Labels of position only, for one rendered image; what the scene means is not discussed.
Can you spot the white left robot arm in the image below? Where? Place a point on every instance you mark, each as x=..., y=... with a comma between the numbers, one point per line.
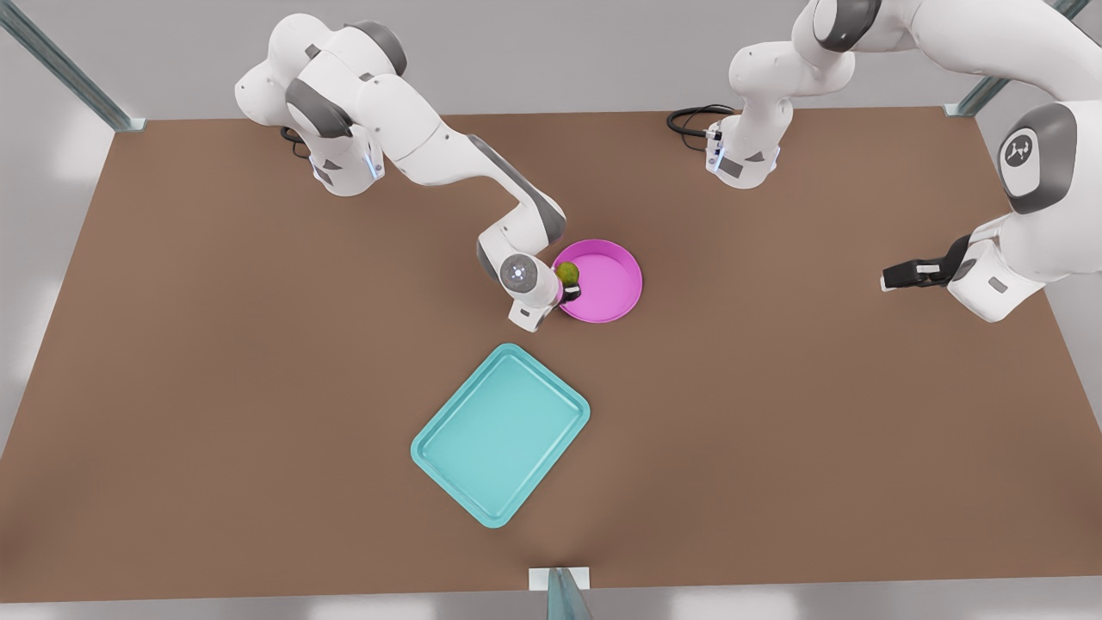
x=1042, y=224

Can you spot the pink round plate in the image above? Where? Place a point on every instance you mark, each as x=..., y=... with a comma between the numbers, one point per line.
x=607, y=284

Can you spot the teal rectangular tray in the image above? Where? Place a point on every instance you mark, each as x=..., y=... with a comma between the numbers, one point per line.
x=501, y=435

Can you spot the green-yellow orange fruit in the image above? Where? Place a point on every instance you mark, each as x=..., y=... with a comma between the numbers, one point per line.
x=567, y=273

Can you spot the silver frame post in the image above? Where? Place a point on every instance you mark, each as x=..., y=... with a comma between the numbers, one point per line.
x=60, y=65
x=999, y=82
x=561, y=594

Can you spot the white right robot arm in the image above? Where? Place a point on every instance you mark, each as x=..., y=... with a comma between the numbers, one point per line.
x=405, y=120

